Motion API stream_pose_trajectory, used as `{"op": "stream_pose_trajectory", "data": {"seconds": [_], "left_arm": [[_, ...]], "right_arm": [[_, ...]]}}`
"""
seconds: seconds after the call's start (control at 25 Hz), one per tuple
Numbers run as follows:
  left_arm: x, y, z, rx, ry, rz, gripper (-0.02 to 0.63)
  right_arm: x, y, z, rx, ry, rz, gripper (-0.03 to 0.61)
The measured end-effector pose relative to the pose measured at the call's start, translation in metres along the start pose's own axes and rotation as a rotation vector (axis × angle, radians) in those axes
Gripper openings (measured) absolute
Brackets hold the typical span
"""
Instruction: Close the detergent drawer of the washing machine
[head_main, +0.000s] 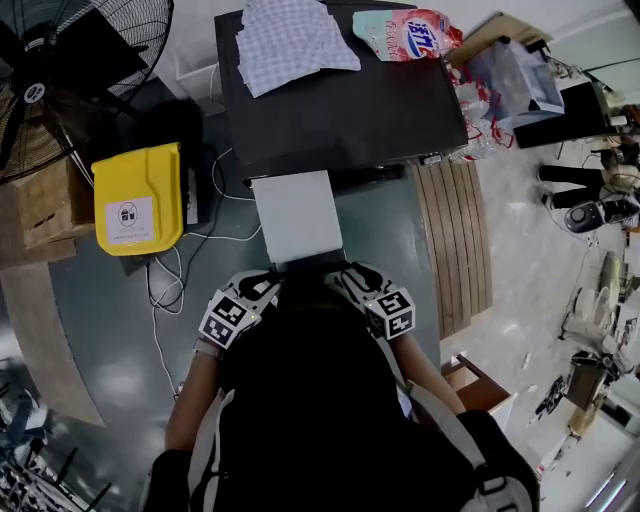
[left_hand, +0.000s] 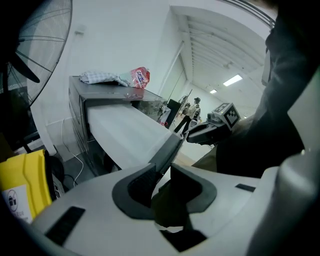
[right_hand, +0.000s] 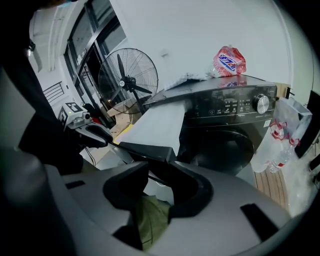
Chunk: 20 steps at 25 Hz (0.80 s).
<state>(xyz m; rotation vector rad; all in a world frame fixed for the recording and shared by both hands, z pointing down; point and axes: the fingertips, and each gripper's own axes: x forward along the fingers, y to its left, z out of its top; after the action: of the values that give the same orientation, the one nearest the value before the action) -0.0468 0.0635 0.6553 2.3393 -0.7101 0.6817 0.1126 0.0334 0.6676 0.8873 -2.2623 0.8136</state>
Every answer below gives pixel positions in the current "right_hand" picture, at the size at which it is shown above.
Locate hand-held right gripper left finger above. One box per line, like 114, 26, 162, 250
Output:
44, 161, 151, 256

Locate translucent plastic bag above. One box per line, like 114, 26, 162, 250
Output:
272, 97, 314, 161

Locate black cable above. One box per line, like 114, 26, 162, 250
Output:
84, 146, 98, 166

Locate checked cloth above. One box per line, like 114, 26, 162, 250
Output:
163, 71, 208, 90

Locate black framed glass door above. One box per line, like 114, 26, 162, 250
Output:
63, 0, 128, 111

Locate person's green trousers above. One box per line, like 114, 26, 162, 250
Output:
136, 194, 174, 251

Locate black balcony railing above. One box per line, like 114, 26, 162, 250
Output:
42, 81, 63, 104

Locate small clear water bottle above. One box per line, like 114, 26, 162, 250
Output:
268, 142, 299, 175

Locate cardboard box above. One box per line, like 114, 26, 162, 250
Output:
107, 101, 144, 134

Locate black pedestal fan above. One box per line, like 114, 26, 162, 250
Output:
97, 47, 159, 116

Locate red detergent bag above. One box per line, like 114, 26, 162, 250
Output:
205, 44, 247, 79

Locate wooden board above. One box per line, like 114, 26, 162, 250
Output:
274, 83, 293, 101

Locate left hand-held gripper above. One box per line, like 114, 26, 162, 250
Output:
57, 101, 114, 149

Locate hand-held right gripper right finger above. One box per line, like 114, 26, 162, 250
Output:
147, 160, 293, 256

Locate black washing machine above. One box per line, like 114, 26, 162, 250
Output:
143, 74, 279, 180

